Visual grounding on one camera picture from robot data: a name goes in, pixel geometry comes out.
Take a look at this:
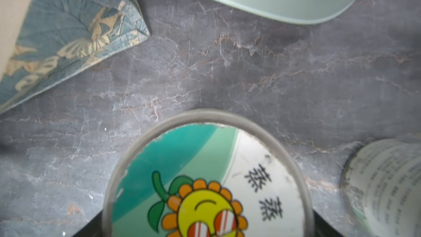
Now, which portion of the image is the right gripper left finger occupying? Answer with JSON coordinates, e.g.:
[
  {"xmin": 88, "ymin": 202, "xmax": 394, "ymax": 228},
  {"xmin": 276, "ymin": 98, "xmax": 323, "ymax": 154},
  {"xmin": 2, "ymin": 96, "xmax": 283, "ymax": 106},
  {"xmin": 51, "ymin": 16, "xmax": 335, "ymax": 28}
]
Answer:
[{"xmin": 73, "ymin": 212, "xmax": 103, "ymax": 237}]

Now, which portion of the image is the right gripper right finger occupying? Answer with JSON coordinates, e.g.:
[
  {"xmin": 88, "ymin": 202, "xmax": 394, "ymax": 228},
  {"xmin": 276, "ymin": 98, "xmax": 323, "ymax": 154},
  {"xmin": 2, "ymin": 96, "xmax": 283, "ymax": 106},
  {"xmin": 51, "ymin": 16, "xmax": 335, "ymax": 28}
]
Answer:
[{"xmin": 314, "ymin": 211, "xmax": 343, "ymax": 237}]

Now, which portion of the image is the white lid small jar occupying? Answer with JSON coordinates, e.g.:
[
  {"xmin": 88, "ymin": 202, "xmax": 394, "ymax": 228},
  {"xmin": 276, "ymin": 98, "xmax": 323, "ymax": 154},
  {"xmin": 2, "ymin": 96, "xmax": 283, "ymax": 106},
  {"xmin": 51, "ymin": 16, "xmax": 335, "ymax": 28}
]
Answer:
[{"xmin": 341, "ymin": 139, "xmax": 421, "ymax": 237}]

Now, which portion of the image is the sunflower label lid jar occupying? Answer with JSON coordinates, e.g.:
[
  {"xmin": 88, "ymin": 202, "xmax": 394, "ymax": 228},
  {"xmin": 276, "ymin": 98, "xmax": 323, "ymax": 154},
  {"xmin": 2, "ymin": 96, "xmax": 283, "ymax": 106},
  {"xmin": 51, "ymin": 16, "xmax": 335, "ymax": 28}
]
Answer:
[{"xmin": 102, "ymin": 109, "xmax": 315, "ymax": 237}]

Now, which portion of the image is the beige canvas tote bag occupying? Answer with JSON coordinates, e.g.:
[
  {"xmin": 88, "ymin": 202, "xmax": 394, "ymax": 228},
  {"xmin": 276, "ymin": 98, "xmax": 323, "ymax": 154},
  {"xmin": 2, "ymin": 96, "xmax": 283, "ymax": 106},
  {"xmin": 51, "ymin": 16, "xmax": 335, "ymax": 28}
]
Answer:
[{"xmin": 1, "ymin": 0, "xmax": 150, "ymax": 112}]

